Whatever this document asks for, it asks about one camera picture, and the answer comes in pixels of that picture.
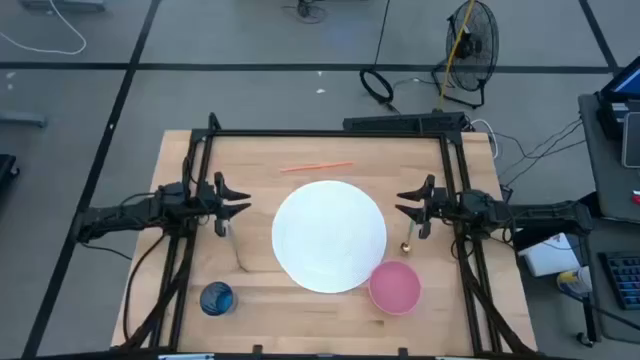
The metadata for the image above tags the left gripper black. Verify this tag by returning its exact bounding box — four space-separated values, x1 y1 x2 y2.
192 171 253 238

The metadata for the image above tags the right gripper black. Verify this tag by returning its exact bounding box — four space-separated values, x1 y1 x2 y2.
395 174 464 241

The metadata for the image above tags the gold spoon teal handle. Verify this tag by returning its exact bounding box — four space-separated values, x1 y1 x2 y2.
399 219 416 255
227 222 250 274

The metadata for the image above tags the pink plastic bowl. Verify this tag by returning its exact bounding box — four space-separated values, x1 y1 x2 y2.
368 259 424 317

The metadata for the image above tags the orange drinking straw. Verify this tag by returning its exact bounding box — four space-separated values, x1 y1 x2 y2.
279 160 355 173

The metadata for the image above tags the blue faceted plastic cup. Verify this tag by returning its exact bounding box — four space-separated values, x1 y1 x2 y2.
199 280 239 317

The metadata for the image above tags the long black equipment box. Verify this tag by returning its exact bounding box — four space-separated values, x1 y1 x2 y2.
342 111 469 135

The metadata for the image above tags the white round plate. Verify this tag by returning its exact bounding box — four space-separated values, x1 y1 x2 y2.
271 179 388 295

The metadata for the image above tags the white box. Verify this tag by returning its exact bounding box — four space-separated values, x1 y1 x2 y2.
517 232 582 278

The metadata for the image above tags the black floor fan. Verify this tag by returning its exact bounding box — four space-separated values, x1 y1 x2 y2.
432 0 500 110

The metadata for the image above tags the white bottle yellow label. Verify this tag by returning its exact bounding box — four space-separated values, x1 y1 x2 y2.
556 265 594 299

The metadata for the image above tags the grey side desk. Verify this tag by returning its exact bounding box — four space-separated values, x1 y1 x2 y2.
578 93 640 224

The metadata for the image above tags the black chair base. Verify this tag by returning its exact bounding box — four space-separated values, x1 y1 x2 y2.
281 0 329 25

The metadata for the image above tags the black keyboard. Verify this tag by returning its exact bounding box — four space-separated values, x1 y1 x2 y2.
597 250 640 312

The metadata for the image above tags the grey tablet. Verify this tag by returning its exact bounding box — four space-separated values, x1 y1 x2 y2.
621 111 640 169

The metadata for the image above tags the black laptop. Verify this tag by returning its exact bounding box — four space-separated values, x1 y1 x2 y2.
596 67 640 140

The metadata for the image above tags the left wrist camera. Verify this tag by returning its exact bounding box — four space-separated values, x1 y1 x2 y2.
157 181 187 206

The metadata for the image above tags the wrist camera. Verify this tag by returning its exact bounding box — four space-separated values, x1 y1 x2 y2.
157 181 187 206
459 188 497 217

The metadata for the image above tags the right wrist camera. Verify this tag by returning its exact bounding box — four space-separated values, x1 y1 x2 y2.
459 188 497 217

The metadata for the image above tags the white cable loop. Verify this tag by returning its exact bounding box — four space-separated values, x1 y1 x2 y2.
469 118 500 160

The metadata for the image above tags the black metal table frame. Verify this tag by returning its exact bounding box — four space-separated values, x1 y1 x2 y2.
109 112 539 360

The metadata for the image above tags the coiled black cable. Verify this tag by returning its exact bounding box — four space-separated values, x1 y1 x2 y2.
359 67 397 110

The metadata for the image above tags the yellow hanging cable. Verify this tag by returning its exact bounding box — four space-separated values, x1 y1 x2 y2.
438 0 477 112

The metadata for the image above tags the thin black hanging cable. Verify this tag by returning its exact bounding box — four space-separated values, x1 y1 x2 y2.
374 0 392 71

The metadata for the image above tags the white floor cable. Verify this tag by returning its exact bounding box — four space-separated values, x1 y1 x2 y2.
0 0 88 56

